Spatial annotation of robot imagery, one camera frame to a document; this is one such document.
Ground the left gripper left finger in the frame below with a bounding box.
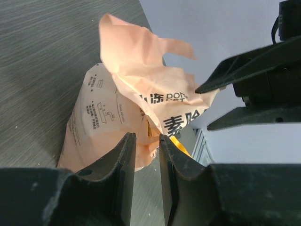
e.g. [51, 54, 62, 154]
[76, 133, 136, 226]

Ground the aluminium rail frame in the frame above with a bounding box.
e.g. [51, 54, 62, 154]
[191, 129, 214, 166]

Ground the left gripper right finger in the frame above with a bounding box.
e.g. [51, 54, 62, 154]
[159, 135, 208, 226]

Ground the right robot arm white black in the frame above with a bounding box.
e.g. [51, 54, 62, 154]
[196, 0, 301, 131]

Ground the pink cat litter bag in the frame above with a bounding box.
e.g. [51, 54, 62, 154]
[57, 14, 219, 172]

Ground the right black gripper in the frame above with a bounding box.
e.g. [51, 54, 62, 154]
[195, 36, 301, 131]

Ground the yellow plastic scoop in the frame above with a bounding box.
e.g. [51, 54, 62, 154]
[170, 136, 191, 158]

